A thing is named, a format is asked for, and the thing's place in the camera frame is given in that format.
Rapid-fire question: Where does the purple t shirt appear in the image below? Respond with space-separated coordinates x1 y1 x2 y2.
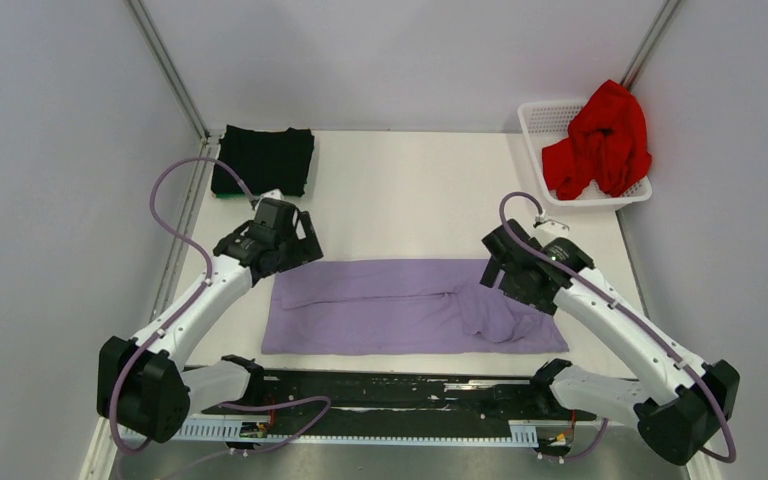
261 259 569 356

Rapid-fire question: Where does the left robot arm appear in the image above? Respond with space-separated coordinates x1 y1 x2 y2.
96 198 323 443

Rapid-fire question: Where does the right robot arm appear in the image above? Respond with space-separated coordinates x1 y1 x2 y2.
481 220 740 466

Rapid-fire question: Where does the folded green t shirt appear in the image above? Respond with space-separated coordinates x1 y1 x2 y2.
211 140 318 199

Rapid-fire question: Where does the folded black t shirt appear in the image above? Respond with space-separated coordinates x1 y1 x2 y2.
218 125 315 197

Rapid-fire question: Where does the red t shirt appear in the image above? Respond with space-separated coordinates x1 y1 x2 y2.
542 80 652 201

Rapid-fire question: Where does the white plastic basket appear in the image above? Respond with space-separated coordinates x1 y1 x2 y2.
517 99 653 214

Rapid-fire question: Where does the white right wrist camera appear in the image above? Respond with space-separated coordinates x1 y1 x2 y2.
533 219 570 246

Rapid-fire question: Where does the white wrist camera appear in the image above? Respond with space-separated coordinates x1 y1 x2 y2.
257 189 285 203
533 219 570 246

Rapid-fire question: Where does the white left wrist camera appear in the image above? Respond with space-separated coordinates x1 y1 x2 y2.
257 189 285 203

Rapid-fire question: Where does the left aluminium corner post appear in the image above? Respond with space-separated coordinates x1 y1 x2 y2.
124 0 210 142

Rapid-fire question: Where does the aluminium corner post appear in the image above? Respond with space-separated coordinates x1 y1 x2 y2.
620 0 684 91
124 0 210 142

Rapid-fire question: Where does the white slotted cable duct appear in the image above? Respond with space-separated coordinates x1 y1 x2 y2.
120 419 539 448

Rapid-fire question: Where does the aluminium frame rail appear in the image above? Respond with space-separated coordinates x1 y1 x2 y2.
77 372 723 480

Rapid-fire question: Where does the right aluminium corner post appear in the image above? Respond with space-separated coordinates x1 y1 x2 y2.
620 0 684 91

